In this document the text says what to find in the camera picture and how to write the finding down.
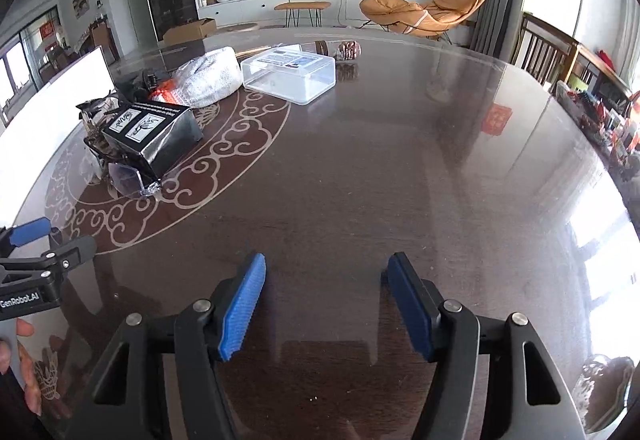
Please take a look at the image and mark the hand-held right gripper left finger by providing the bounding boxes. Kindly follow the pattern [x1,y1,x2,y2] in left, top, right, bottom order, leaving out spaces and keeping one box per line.
[65,251,267,440]

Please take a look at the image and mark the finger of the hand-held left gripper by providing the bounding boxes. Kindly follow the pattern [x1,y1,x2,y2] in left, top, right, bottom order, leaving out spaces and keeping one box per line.
[0,216,52,262]
[0,235,97,283]

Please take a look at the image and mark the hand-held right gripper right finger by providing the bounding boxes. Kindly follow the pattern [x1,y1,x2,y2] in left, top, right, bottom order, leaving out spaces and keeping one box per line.
[384,251,586,440]

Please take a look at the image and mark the clear safety glasses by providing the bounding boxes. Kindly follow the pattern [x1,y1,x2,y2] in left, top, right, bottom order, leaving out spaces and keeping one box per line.
[102,160,163,198]

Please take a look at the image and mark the black box with hand pictures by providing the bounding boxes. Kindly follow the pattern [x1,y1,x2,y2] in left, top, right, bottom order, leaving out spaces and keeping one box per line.
[101,101,204,181]

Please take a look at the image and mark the clear hair claw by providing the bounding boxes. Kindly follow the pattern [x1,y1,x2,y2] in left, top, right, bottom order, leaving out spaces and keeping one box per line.
[76,94,126,122]

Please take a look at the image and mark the black gadget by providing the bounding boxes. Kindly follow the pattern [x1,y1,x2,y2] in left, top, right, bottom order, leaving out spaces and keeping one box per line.
[131,69,162,102]

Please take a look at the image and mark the white knit gloves orange cuff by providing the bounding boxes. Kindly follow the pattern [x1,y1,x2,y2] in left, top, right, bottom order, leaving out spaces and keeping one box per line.
[149,46,244,109]

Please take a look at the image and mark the clear plastic box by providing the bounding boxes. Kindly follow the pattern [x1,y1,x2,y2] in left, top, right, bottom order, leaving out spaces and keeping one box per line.
[240,47,336,106]

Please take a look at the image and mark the clear bottle with brown contents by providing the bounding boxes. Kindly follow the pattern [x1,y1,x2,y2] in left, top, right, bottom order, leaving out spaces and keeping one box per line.
[314,39,362,64]

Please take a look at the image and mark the person's left hand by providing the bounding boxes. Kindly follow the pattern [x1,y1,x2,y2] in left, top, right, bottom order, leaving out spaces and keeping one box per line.
[0,318,45,417]

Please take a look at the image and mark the grey round object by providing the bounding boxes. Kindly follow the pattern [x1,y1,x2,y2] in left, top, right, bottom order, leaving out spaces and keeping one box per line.
[571,355,637,434]

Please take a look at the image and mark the brown cardboard box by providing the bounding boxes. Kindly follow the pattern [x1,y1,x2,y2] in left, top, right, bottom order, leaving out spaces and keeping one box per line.
[162,18,217,46]

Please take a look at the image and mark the pile of assorted clutter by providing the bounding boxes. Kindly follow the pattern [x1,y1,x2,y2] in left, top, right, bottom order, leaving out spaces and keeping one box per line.
[550,80,640,186]

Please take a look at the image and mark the dark wooden slatted chair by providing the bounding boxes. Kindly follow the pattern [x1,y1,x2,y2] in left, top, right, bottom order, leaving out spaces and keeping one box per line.
[511,11,581,83]

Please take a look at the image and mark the dark wooden chair with clutter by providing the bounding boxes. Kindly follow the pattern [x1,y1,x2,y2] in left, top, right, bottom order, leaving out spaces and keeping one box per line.
[575,45,633,116]

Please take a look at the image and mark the orange lounge rocking chair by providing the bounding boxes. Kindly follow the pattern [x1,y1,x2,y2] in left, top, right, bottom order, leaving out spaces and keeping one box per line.
[359,0,487,45]

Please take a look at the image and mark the white television cabinet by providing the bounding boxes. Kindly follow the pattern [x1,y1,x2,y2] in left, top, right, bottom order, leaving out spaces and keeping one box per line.
[196,0,373,26]

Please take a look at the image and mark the orange bench with black legs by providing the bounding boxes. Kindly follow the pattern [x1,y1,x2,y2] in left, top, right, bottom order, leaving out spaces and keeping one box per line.
[274,1,332,28]

